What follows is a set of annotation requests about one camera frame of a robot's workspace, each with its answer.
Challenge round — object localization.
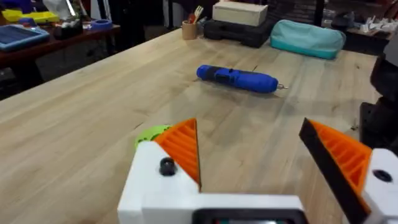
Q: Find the left gripper white and orange left finger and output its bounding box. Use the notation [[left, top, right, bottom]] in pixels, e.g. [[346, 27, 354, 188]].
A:
[[117, 118, 202, 224]]

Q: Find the left gripper white and orange right finger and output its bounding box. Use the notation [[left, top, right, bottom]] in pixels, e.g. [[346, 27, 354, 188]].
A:
[[298, 118, 398, 224]]

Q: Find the blue electric screwdriver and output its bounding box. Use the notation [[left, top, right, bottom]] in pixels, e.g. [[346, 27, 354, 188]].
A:
[[195, 64, 289, 95]]

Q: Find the green disc with holes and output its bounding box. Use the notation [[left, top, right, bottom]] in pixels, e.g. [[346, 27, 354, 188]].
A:
[[134, 124, 172, 149]]

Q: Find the teal zip bag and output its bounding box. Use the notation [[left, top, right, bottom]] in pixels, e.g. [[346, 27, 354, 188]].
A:
[[269, 19, 347, 60]]

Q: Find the heap of white parts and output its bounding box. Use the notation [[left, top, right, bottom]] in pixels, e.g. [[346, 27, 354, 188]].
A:
[[359, 15, 398, 34]]

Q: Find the tan cup with cutlery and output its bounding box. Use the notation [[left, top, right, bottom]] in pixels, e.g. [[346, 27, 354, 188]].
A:
[[181, 5, 205, 41]]

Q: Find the black plastic tool case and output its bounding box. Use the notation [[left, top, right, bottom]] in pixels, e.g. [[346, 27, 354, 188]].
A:
[[203, 18, 275, 49]]

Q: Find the brown side table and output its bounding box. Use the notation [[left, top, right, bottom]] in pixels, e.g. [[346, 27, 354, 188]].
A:
[[0, 24, 121, 70]]

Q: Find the beige cardboard box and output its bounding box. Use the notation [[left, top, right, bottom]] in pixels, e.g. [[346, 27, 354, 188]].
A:
[[212, 1, 269, 27]]

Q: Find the blue plastic tray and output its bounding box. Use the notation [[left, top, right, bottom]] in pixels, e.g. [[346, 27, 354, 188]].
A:
[[0, 24, 51, 52]]

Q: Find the yellow plastic tray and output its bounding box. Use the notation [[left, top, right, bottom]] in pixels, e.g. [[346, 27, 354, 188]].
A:
[[1, 9, 60, 24]]

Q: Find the blue tape ring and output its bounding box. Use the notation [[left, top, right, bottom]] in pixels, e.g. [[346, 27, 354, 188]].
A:
[[90, 19, 113, 31]]

